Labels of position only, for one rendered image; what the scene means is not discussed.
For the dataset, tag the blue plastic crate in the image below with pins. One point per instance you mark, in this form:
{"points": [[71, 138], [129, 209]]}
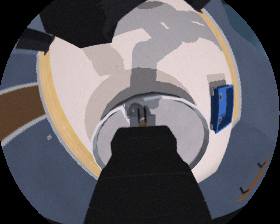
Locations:
{"points": [[223, 108]]}

